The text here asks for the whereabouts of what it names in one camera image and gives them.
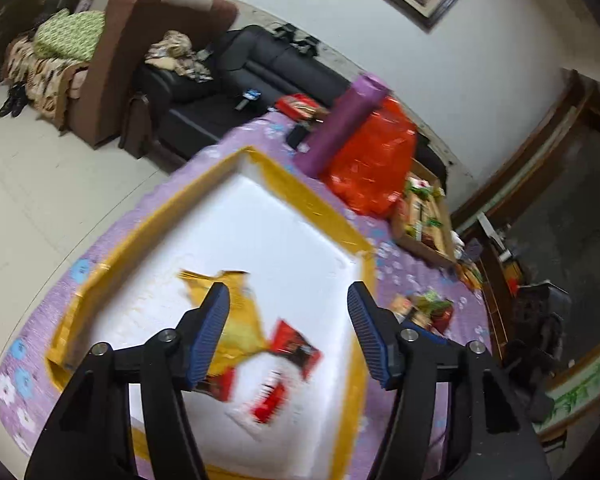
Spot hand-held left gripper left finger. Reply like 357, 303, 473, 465
25, 281, 231, 480

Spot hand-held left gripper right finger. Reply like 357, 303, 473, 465
347, 281, 553, 480

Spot yellow snack packet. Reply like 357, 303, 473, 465
177, 269, 273, 376

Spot brown cardboard box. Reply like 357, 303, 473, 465
391, 159, 458, 268

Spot white foam box yellow tape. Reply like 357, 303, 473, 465
46, 146, 378, 480

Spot heap of mixed snacks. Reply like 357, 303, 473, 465
397, 177, 453, 251

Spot dark red snack packet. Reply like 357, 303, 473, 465
195, 367, 236, 402

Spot orange and green packet pile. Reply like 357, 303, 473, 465
390, 290, 453, 333

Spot red and black snack packet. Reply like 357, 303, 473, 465
269, 319, 323, 380

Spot red and white snack packet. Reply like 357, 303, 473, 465
225, 367, 293, 441

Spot purple floral tablecloth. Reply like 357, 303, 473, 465
0, 110, 496, 480

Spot brown side cabinet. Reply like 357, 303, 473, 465
477, 230, 526, 361

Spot white device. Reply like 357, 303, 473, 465
477, 212, 505, 251

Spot black office chair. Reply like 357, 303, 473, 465
500, 280, 573, 426

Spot red plastic bag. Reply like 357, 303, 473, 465
325, 97, 418, 218

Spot black pouch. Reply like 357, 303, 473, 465
286, 124, 311, 150

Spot purple rolled mat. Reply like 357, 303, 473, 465
294, 73, 388, 175

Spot brown leather bag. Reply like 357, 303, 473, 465
120, 91, 153, 160

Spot red flat snack pack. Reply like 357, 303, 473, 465
275, 95, 318, 121

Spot black leather sofa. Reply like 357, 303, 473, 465
132, 24, 448, 196

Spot patterned cloth heap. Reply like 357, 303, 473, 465
145, 30, 213, 83

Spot brown patterned blanket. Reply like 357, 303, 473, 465
5, 35, 88, 116

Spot brown armchair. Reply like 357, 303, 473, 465
60, 0, 240, 150

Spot green patterned cushion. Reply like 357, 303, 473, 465
32, 10, 106, 61

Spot black straps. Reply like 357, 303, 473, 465
272, 22, 318, 56

